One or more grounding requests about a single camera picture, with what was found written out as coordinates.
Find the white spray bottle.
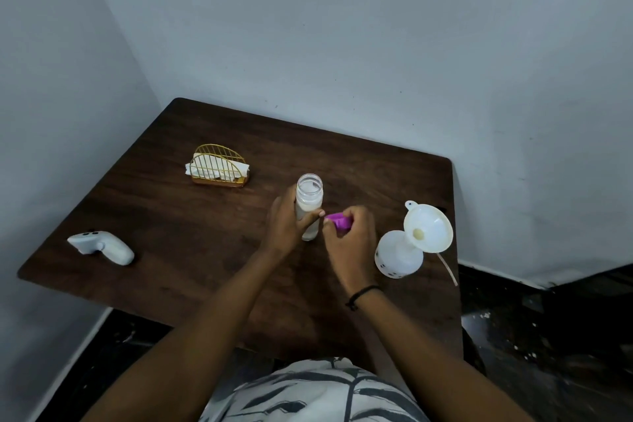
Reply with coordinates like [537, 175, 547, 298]
[374, 229, 425, 280]

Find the purple bottle cap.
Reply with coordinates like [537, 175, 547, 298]
[324, 212, 354, 232]

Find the gold wire napkin holder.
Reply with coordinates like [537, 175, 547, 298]
[190, 143, 249, 188]

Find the white plastic funnel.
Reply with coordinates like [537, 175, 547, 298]
[403, 200, 454, 255]

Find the person's right hand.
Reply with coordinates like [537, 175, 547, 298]
[322, 204, 380, 294]

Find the person's left hand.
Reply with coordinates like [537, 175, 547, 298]
[260, 184, 326, 259]

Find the black wristband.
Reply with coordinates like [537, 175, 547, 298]
[345, 285, 382, 313]

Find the person's right forearm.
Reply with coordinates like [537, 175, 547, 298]
[348, 287, 535, 422]

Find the white grey patterned clothing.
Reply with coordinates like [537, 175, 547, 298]
[197, 357, 431, 422]

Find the black spray nozzle with tube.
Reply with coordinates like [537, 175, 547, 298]
[436, 252, 460, 287]

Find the person's left forearm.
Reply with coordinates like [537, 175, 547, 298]
[81, 248, 297, 422]

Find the dark wooden table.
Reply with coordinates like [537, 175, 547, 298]
[17, 98, 464, 368]

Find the white handheld controller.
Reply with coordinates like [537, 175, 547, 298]
[67, 230, 135, 267]

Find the clear bottle with purple lid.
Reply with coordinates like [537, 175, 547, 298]
[294, 173, 325, 242]

